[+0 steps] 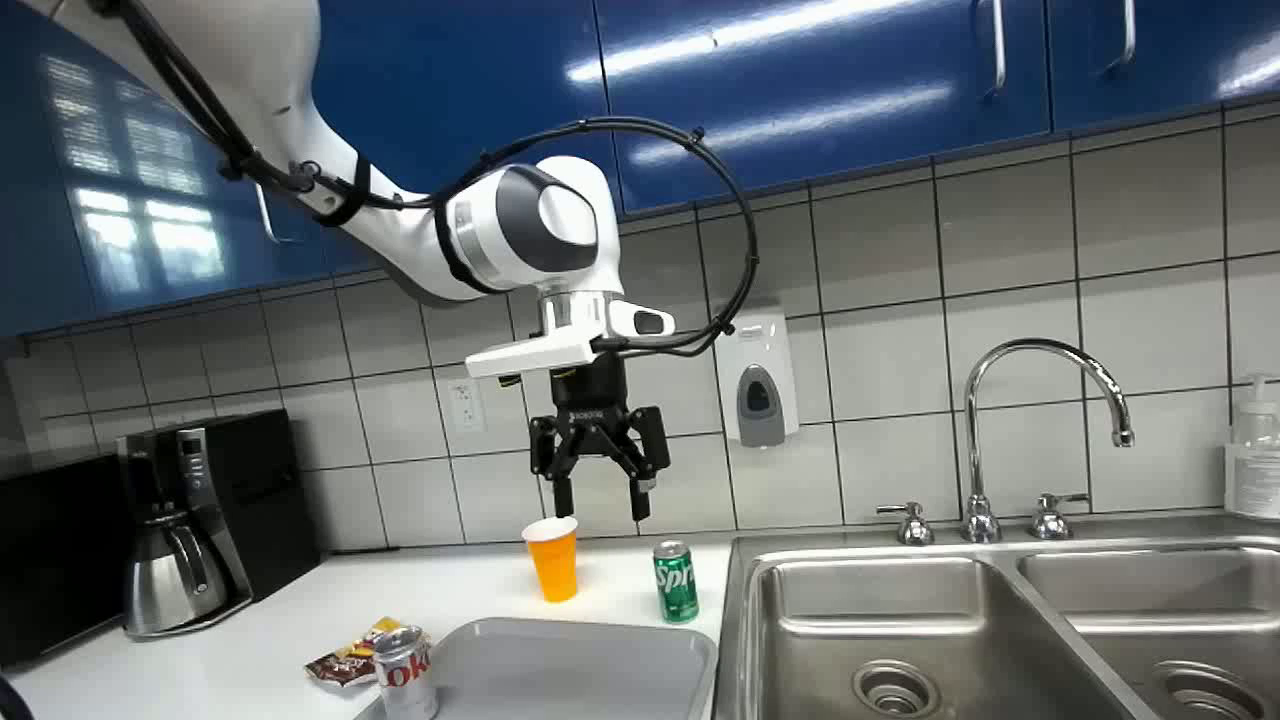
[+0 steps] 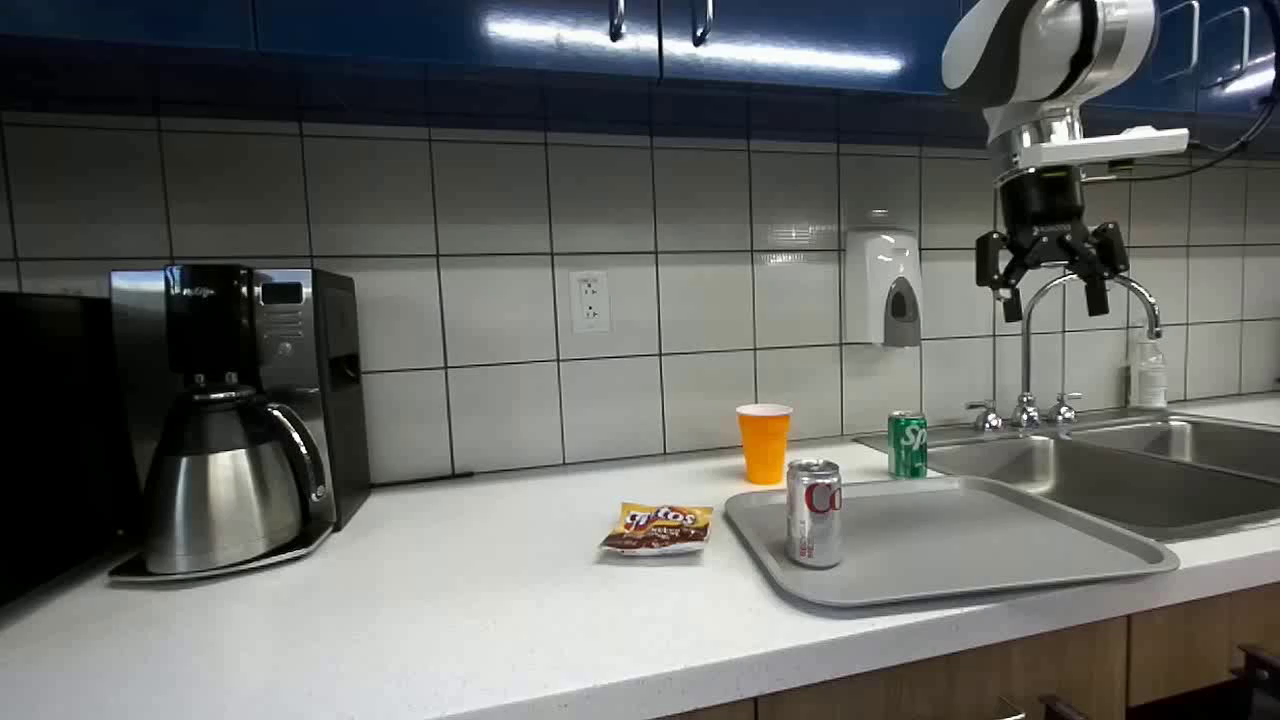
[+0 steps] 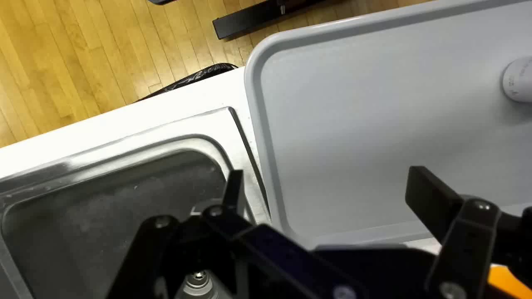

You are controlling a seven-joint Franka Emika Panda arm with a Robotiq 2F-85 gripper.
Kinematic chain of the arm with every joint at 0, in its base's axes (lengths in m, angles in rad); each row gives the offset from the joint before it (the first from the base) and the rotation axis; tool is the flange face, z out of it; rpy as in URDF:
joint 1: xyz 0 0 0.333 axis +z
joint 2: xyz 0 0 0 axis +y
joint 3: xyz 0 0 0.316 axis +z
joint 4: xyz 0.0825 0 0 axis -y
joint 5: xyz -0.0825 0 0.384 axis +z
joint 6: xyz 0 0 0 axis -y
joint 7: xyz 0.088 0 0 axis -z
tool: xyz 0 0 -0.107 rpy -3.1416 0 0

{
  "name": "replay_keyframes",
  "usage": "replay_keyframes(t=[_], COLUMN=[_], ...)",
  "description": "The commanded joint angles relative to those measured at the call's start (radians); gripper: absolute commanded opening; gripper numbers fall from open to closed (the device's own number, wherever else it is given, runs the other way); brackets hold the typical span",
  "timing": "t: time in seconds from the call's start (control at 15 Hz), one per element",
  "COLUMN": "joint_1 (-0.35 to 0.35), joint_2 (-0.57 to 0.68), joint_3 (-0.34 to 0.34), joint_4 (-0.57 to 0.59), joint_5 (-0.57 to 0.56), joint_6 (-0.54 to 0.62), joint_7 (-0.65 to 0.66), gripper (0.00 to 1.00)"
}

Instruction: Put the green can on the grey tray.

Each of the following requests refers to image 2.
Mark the wooden base cabinets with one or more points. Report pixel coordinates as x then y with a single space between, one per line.
1067 664

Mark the black steel coffee maker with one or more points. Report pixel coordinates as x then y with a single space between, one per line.
285 344

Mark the grey plastic tray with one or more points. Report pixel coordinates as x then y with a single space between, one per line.
985 543

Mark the white wall outlet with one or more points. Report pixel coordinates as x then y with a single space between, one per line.
588 302

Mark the blue wall cabinets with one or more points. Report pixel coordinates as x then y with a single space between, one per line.
464 42

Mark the white wall soap dispenser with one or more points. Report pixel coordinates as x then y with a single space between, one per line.
880 281

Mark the clear soap bottle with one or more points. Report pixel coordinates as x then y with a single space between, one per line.
1148 377

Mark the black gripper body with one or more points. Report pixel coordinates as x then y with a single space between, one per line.
1042 212

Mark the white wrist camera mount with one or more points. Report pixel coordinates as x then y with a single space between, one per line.
1093 146

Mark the stainless steel sink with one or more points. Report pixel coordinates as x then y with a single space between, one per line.
1175 473

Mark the silver soda can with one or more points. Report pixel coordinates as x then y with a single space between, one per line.
812 512

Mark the yellow snack bag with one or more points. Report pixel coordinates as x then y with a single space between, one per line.
656 531

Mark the stainless steel carafe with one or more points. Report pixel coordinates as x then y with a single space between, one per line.
226 492

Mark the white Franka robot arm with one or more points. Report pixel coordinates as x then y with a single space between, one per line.
1046 45

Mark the chrome gooseneck faucet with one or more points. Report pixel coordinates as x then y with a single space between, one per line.
1028 344

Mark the green soda can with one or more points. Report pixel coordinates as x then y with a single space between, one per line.
911 446

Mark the orange plastic cup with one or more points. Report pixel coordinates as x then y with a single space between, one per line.
766 446

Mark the black microwave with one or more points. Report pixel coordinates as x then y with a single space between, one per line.
54 440

